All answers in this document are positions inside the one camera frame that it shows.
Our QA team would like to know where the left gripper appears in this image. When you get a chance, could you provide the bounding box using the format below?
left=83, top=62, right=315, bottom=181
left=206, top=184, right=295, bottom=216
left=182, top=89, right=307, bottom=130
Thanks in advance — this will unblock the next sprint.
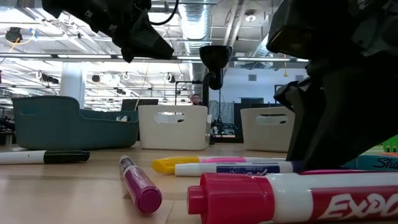
left=42, top=0, right=175, bottom=63

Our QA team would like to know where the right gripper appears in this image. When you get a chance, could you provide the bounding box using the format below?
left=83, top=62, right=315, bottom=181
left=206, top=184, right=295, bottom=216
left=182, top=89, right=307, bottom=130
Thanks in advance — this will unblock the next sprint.
left=266, top=0, right=398, bottom=77

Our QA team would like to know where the light blue Sharpie highlighter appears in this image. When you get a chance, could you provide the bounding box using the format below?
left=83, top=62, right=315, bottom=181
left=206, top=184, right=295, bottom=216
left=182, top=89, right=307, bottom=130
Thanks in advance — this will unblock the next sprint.
left=344, top=154, right=398, bottom=172

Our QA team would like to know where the grey plastic bin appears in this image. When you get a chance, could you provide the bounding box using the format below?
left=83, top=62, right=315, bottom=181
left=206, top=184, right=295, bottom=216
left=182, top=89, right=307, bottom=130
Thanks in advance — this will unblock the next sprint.
left=239, top=106, right=296, bottom=153

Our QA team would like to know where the red Expo marker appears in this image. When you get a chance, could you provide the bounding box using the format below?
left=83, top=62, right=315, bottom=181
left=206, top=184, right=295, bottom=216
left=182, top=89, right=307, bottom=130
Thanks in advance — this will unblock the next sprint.
left=187, top=171, right=398, bottom=224

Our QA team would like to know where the white plastic bin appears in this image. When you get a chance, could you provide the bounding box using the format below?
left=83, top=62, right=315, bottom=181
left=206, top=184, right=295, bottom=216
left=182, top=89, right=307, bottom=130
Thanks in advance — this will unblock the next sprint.
left=137, top=105, right=212, bottom=151

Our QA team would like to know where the purple label white marker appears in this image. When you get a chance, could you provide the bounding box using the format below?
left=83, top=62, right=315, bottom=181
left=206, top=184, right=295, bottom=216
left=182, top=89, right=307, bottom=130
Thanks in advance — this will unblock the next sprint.
left=174, top=161, right=307, bottom=177

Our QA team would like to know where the teal plastic bin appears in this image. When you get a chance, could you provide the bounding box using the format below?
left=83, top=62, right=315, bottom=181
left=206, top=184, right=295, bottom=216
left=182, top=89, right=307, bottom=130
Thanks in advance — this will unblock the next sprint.
left=11, top=95, right=140, bottom=151

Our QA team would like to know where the yellow cap thin marker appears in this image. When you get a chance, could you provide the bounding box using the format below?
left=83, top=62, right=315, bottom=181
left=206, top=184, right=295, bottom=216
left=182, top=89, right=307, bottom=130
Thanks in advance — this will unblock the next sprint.
left=151, top=156, right=201, bottom=175

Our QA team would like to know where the magenta thin marker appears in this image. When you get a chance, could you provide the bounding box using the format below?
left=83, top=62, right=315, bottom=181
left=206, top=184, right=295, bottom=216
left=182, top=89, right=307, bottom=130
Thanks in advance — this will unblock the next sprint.
left=119, top=155, right=163, bottom=215

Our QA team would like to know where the black cap white marker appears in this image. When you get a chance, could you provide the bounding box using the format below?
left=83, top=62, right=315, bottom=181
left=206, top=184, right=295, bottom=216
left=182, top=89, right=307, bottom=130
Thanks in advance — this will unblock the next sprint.
left=0, top=149, right=91, bottom=166

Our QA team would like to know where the black monitor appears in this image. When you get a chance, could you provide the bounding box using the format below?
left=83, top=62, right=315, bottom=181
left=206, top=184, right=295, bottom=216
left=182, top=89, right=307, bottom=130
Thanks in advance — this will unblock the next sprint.
left=120, top=98, right=160, bottom=112

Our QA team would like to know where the ceiling light strip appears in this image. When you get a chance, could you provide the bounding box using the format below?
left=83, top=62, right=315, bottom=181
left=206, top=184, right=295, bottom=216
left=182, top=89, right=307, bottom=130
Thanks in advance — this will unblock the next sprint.
left=231, top=57, right=310, bottom=63
left=0, top=53, right=184, bottom=60

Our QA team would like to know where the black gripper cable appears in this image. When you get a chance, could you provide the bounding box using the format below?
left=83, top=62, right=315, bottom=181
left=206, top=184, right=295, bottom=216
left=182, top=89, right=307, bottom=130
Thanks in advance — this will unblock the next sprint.
left=149, top=0, right=180, bottom=26

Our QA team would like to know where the silver ventilation duct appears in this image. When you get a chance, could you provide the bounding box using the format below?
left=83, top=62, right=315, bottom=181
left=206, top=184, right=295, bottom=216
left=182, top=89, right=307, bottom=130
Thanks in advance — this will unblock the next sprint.
left=250, top=34, right=272, bottom=59
left=177, top=0, right=215, bottom=57

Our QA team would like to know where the thin black frame rig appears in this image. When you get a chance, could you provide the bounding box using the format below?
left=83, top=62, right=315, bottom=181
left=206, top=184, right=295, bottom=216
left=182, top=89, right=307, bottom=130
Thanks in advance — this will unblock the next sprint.
left=174, top=80, right=205, bottom=106

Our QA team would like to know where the black ceiling camera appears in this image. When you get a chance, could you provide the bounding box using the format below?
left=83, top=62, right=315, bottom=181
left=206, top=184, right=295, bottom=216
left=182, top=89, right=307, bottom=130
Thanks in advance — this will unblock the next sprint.
left=4, top=26, right=24, bottom=44

